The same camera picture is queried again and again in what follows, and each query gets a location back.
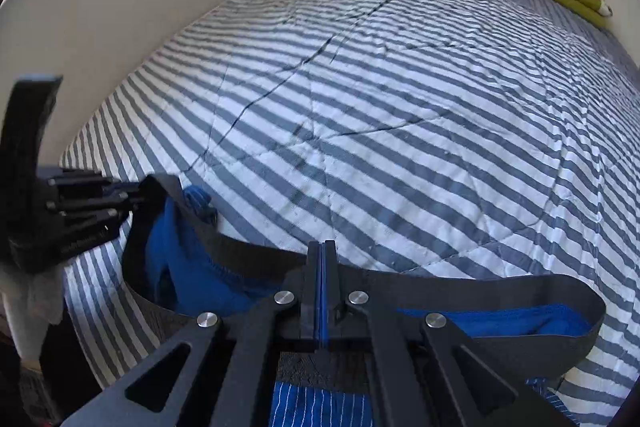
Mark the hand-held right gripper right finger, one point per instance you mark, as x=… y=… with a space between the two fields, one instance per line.
x=331 y=287

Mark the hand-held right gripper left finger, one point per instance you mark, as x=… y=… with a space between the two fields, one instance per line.
x=311 y=287

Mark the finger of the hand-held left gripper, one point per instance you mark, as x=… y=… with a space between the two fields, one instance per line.
x=85 y=211
x=90 y=183

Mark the blue boxer shorts grey waistband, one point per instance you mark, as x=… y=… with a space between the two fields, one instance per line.
x=210 y=267

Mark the blue white striped bed sheet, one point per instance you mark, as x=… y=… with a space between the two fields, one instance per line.
x=400 y=117

